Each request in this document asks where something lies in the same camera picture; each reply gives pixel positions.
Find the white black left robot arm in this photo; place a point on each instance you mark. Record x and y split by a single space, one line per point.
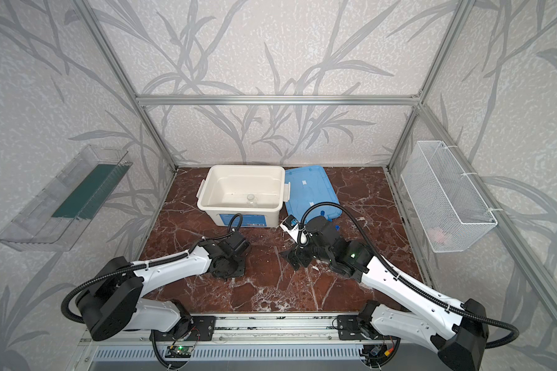
115 300

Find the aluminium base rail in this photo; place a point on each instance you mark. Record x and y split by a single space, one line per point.
274 331

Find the clear acrylic wall shelf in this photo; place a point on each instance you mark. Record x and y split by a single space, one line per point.
56 218

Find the white plastic storage bin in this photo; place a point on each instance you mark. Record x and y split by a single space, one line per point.
224 193

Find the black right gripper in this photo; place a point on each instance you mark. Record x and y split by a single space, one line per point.
302 253

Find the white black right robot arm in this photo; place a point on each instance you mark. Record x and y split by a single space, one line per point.
464 351

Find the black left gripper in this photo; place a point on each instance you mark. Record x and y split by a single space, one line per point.
232 267

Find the blue plastic bin lid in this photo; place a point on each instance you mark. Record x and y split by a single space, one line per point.
308 186

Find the small clear glass beaker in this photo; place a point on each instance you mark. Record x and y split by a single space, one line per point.
251 200

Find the white wire mesh basket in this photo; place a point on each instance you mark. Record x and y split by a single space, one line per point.
452 213

